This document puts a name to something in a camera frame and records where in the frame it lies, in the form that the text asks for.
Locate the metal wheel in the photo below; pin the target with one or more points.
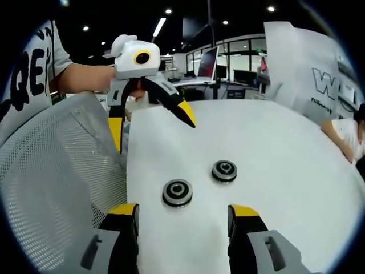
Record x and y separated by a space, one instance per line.
224 168
177 189

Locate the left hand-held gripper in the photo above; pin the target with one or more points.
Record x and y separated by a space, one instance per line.
127 65

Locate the office desk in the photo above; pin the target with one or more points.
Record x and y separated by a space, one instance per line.
199 82

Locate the white mesh chair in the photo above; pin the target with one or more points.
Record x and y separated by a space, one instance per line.
51 177

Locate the person's body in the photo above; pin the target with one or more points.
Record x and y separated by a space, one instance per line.
28 80

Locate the person's left forearm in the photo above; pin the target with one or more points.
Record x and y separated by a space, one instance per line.
85 78

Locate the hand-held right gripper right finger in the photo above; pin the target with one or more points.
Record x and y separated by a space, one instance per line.
256 248

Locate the white table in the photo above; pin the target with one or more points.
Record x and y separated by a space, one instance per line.
256 148

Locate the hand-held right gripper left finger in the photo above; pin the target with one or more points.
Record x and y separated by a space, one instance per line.
114 248

